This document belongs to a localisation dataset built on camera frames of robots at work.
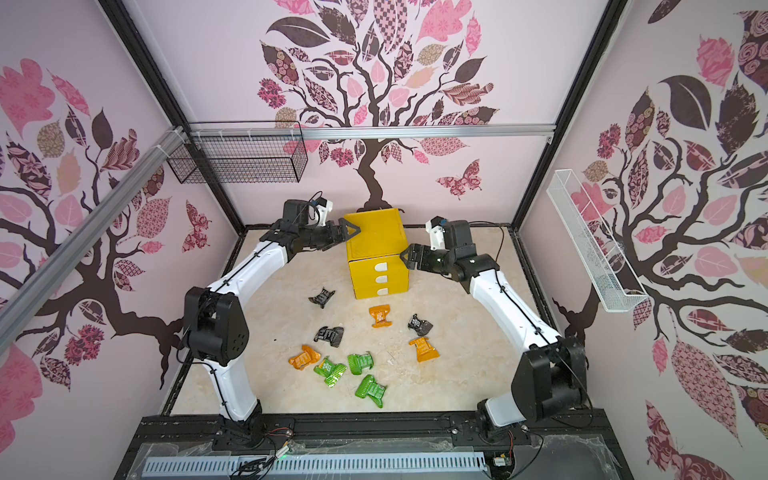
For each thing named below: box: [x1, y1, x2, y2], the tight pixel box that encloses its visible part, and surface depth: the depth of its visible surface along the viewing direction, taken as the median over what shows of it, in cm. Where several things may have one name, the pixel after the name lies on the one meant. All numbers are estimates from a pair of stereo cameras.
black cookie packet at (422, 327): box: [408, 313, 433, 337], surface depth 94 cm
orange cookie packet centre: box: [368, 304, 392, 328], surface depth 96 cm
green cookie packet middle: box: [347, 351, 374, 376], surface depth 87 cm
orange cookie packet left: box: [288, 345, 321, 371], surface depth 87 cm
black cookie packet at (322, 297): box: [308, 287, 336, 309], surface depth 100 cm
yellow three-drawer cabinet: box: [344, 208, 410, 299], surface depth 91 cm
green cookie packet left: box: [313, 356, 348, 388], surface depth 85 cm
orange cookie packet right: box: [408, 337, 440, 363], surface depth 89 cm
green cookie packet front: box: [355, 374, 387, 408], surface depth 81 cm
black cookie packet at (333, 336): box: [314, 326, 344, 348], surface depth 92 cm
